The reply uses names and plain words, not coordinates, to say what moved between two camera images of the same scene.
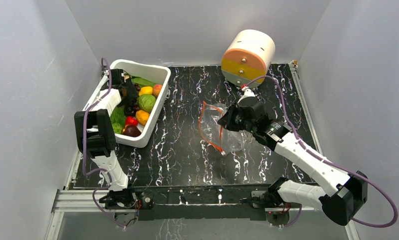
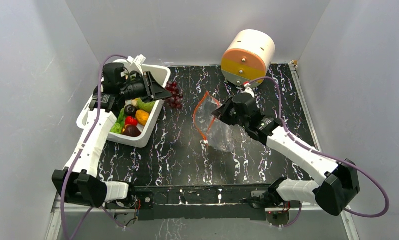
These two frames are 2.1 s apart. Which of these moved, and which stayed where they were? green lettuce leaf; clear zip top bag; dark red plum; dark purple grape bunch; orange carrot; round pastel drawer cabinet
Moved: dark purple grape bunch; clear zip top bag
Stayed: round pastel drawer cabinet; dark red plum; orange carrot; green lettuce leaf
